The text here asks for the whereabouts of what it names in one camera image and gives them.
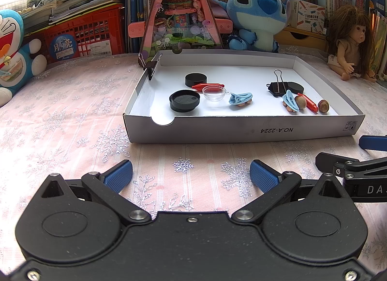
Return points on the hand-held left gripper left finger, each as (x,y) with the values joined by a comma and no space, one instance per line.
(118,176)

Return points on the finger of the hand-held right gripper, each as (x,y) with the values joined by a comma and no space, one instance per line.
(332,161)
(375,142)

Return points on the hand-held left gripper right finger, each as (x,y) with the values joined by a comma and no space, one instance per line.
(264,175)

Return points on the brown acorn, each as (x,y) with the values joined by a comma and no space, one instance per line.
(323,106)
(301,102)

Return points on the red toy crayon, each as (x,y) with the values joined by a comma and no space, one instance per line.
(311,105)
(198,87)

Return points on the white cardboard box tray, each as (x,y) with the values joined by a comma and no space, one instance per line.
(211,130)

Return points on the blue bear hair clip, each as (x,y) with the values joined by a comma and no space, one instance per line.
(240,98)
(289,102)

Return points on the black disc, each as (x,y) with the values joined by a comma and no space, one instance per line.
(297,87)

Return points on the large black binder clip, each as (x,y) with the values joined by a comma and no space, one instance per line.
(277,88)

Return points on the clear plastic dish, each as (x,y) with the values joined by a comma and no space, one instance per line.
(214,95)

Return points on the black round lid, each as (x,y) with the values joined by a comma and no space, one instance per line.
(184,102)

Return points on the thick black puck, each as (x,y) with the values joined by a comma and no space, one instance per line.
(196,80)

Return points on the white pipe rack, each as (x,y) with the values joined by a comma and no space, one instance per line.
(382,76)

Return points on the row of thin picture books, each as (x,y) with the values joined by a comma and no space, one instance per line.
(378,36)

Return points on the brown-haired doll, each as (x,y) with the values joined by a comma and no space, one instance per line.
(352,36)

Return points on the small black binder clip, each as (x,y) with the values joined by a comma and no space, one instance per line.
(150,67)

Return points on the wooden desk drawer organizer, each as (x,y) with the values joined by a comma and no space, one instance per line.
(299,38)

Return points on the white printed carton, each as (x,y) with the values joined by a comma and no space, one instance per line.
(310,16)

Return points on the red plastic crate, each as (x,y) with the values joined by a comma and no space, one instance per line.
(87,34)

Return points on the blue robot cat plush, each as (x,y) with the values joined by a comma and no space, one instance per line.
(12,54)

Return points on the blue alien plush toy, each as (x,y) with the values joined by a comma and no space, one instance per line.
(257,11)

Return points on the pink triangular miniature house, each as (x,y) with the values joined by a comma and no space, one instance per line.
(181,11)

